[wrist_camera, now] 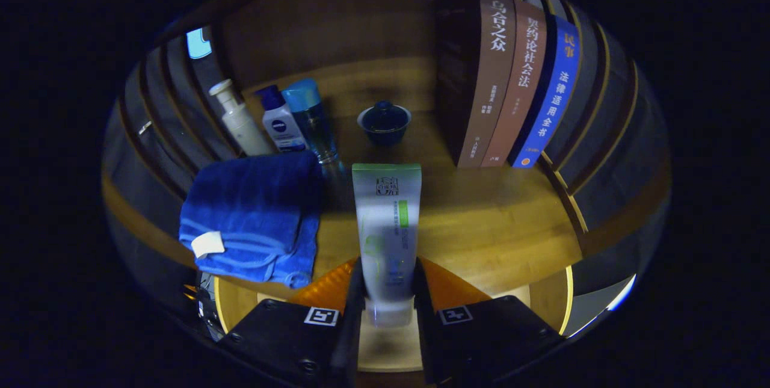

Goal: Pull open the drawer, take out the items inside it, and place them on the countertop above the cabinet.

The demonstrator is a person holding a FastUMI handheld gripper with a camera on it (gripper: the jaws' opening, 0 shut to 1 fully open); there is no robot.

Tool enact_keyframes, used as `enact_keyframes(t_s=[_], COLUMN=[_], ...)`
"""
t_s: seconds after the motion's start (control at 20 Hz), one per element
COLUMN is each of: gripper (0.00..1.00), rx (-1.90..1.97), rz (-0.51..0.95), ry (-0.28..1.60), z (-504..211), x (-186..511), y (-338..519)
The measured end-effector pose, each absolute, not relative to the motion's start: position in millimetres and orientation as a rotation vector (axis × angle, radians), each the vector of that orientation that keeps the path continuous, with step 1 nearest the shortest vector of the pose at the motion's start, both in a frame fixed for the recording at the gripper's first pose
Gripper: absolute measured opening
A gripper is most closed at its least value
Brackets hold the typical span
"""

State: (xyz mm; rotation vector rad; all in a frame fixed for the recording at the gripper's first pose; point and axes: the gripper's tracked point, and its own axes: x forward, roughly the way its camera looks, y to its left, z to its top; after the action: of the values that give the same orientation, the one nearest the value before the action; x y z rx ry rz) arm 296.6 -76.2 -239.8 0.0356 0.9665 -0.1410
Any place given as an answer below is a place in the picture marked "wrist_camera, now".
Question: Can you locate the teal clear bottle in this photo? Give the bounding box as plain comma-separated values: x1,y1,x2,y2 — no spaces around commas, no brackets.
282,79,339,164

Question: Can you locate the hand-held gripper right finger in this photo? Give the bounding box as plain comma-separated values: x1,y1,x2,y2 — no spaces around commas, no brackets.
412,256,566,386

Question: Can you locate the wooden countertop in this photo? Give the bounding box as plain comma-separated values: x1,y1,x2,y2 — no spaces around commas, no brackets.
102,57,671,303

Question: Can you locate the dark brown book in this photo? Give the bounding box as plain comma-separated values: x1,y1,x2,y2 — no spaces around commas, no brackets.
434,0,517,168

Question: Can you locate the blue lidded teacup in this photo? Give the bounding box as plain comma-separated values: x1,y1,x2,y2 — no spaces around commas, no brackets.
357,101,413,147

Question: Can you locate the blue book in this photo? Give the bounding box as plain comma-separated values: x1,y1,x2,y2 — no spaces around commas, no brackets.
508,14,582,169

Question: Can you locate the white tube with green print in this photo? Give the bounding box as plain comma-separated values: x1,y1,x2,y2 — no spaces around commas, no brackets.
352,163,423,328

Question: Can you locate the white bottle with blue cap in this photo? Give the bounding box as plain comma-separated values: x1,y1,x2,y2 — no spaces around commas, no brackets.
256,85,309,153

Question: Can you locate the white pump bottle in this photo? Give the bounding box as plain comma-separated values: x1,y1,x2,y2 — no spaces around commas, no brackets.
209,79,274,157

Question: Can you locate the reddish brown book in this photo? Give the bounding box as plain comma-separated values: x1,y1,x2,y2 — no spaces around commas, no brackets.
481,0,547,168

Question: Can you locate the wooden cabinet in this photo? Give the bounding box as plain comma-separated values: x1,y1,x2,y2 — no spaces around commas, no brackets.
102,0,671,316

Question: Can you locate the black floor device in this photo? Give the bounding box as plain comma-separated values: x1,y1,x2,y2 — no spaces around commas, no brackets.
183,274,218,340

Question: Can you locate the folded blue towel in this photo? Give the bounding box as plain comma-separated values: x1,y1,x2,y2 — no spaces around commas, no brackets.
179,150,322,289

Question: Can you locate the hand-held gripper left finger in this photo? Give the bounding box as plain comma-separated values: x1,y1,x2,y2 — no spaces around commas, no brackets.
217,256,366,388

